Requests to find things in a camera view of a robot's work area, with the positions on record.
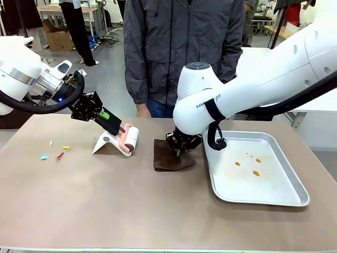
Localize white side table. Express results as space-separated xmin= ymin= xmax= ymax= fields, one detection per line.
xmin=286 ymin=89 xmax=337 ymax=151

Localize pink lint roller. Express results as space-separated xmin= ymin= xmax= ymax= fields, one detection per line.
xmin=115 ymin=123 xmax=140 ymax=156

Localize floor cables and power strip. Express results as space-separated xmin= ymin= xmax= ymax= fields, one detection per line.
xmin=100 ymin=27 xmax=124 ymax=47

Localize person right hand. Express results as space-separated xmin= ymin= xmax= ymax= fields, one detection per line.
xmin=135 ymin=102 xmax=152 ymax=118

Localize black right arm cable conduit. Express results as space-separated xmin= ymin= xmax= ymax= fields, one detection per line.
xmin=204 ymin=76 xmax=337 ymax=151

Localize bystander bare legs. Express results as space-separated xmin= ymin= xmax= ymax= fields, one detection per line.
xmin=26 ymin=27 xmax=43 ymax=53

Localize brown cardboard box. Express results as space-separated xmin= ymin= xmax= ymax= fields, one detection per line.
xmin=42 ymin=18 xmax=75 ymax=52

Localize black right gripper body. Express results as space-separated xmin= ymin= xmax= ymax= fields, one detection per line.
xmin=173 ymin=127 xmax=198 ymax=142

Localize white angular table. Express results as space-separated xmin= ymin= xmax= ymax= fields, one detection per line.
xmin=241 ymin=46 xmax=276 ymax=59

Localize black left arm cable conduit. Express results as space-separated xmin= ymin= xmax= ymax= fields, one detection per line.
xmin=0 ymin=70 xmax=85 ymax=114

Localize person in grey jacket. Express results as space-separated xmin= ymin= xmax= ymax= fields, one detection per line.
xmin=123 ymin=0 xmax=245 ymax=108

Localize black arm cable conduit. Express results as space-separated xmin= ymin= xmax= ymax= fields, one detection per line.
xmin=0 ymin=70 xmax=85 ymax=114
xmin=204 ymin=76 xmax=337 ymax=151

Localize black metal pole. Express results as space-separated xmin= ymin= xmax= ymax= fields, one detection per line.
xmin=269 ymin=0 xmax=287 ymax=50

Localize white folded roller stand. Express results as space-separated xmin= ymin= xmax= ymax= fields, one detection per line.
xmin=91 ymin=131 xmax=132 ymax=157

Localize silver metal tray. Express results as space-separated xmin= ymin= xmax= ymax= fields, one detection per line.
xmin=202 ymin=131 xmax=311 ymax=207

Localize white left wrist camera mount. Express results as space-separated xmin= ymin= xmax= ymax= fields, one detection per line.
xmin=49 ymin=60 xmax=73 ymax=80

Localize blue jeans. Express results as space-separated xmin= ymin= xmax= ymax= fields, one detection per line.
xmin=146 ymin=98 xmax=176 ymax=119

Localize person left forearm grey sleeve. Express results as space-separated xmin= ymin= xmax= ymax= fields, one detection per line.
xmin=223 ymin=47 xmax=244 ymax=81

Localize wooden top white frame table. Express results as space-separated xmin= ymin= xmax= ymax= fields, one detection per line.
xmin=36 ymin=5 xmax=108 ymax=36

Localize white box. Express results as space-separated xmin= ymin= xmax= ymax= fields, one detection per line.
xmin=286 ymin=22 xmax=301 ymax=34

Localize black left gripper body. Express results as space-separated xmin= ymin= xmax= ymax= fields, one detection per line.
xmin=54 ymin=80 xmax=87 ymax=113

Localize brown cleaning cloth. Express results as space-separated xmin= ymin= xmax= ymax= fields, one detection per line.
xmin=153 ymin=139 xmax=197 ymax=172

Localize blue plastic bag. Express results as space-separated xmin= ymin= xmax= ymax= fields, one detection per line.
xmin=87 ymin=35 xmax=100 ymax=51

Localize bystander in red top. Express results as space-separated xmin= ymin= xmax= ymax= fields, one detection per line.
xmin=285 ymin=2 xmax=302 ymax=26

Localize wooden workbench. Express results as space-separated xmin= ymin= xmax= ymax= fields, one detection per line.
xmin=263 ymin=25 xmax=303 ymax=48

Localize bystander in black trousers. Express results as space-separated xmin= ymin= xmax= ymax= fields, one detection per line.
xmin=59 ymin=0 xmax=97 ymax=67

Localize person right forearm grey sleeve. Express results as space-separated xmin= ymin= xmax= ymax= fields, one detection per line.
xmin=123 ymin=57 xmax=148 ymax=106

